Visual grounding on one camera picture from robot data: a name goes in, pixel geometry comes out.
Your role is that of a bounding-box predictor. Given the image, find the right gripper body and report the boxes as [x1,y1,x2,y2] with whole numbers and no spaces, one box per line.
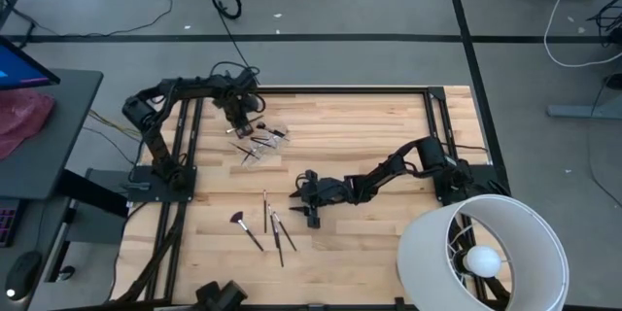
[295,169,349,230]

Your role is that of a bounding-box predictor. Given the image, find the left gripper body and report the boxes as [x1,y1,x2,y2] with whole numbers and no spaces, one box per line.
[224,94,266,130]

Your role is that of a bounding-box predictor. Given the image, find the black round-head makeup brush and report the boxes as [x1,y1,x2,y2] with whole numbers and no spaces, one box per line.
[256,122,292,143]

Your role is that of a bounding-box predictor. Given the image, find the clear acrylic organizer container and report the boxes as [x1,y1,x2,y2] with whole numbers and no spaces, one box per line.
[231,121,292,172]

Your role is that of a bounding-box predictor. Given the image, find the long black pen front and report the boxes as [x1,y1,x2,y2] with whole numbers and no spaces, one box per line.
[273,223,286,269]

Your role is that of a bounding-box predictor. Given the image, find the black fan makeup brush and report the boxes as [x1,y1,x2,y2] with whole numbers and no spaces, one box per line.
[229,210,265,253]

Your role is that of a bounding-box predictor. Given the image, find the black boxy object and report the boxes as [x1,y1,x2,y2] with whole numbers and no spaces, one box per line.
[193,279,250,311]

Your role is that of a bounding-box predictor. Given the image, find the white lamp shade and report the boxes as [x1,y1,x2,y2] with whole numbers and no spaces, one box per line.
[396,193,570,311]

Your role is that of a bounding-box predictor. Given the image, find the white light bulb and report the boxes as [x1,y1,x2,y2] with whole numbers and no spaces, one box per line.
[463,245,503,279]

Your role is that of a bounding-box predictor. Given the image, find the black desk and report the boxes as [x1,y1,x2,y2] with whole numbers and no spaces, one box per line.
[0,68,105,200]

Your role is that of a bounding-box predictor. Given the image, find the grey desk leg base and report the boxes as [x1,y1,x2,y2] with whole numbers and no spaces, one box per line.
[46,197,128,284]

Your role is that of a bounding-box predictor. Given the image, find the pink cloth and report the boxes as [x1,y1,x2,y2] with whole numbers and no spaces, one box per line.
[0,87,56,161]

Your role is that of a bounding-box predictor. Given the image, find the computer monitor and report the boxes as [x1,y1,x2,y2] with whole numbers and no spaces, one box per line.
[0,34,62,91]

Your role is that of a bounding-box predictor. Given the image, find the black keyboard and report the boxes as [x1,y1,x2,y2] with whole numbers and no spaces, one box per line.
[0,197,23,249]

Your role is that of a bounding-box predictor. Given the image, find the black computer mouse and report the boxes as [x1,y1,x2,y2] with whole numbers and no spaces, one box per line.
[4,250,44,302]

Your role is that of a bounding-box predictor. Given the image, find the grey desk foot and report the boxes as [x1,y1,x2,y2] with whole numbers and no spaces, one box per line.
[546,96,622,120]

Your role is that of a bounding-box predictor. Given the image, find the black aluminium table frame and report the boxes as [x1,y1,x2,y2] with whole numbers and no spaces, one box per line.
[110,85,511,311]

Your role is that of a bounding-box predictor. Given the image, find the coiled black floor cable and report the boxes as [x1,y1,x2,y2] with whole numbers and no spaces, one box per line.
[197,0,262,86]

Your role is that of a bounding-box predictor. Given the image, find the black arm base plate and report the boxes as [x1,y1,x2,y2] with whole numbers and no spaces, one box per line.
[433,163,511,205]
[126,164,198,204]

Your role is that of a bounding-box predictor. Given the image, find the yellow cables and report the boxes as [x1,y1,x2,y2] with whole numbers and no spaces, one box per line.
[86,108,147,141]

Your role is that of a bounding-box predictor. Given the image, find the thin black floor cable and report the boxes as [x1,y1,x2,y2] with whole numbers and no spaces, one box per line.
[0,0,175,40]

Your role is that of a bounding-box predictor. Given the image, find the long white floor cable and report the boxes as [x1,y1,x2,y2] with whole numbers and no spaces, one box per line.
[542,0,622,68]

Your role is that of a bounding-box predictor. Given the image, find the tangled black cables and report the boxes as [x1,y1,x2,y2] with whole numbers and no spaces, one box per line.
[586,0,622,49]

